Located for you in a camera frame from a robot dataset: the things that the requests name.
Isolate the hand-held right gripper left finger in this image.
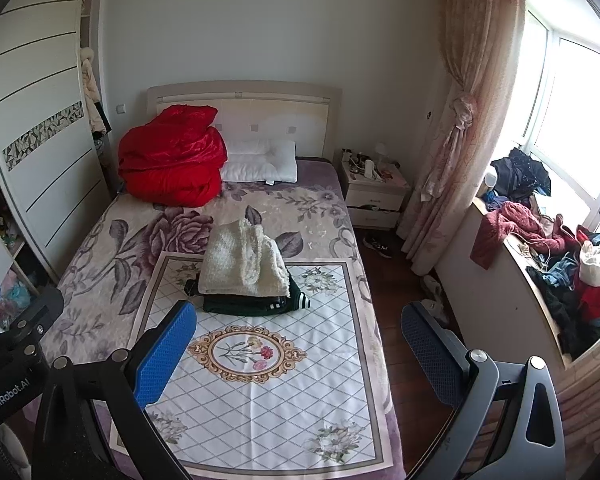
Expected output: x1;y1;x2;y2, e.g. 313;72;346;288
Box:
32;300;198;480

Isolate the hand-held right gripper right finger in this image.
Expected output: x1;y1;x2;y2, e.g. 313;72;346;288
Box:
401;301;566;480

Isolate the red quilt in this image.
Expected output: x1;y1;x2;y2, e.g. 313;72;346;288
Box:
117;104;229;207

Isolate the beige window ledge cabinet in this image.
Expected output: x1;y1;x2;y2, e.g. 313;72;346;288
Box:
437;195;600;411

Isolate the white cloth bag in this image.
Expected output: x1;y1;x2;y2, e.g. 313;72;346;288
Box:
579;240;600;288

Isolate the white sliding-door wardrobe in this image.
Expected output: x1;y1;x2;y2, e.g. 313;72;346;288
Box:
0;0;111;286

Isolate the beige hanging robe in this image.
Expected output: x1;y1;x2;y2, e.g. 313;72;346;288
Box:
80;46;111;136

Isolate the cream fluffy sweater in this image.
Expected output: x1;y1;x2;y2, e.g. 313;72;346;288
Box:
198;218;291;297

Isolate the white lattice flower mat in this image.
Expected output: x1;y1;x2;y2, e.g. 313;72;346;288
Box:
107;251;393;461

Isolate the white slipper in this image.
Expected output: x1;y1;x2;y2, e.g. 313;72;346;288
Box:
420;299;451;326
420;275;443;301

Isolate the white nightstand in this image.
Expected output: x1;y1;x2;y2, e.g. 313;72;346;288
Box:
334;147;412;229

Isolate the dark green striped-cuff garment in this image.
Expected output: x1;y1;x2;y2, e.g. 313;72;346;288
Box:
202;272;313;317

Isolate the pink patterned curtain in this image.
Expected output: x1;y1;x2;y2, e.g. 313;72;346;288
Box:
397;0;528;276

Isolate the pile of mixed clothes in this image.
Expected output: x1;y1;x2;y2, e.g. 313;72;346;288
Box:
470;147;600;361

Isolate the floral bed blanket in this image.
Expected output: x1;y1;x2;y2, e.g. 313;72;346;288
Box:
22;157;406;480

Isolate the white framed window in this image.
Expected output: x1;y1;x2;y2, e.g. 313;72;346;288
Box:
522;0;600;241

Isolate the beige bed headboard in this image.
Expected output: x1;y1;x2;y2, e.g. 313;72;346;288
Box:
146;85;342;161

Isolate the black sneaker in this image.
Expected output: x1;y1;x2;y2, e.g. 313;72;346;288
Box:
362;235;393;259

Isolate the white pillow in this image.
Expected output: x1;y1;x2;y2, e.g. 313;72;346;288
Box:
220;139;299;184

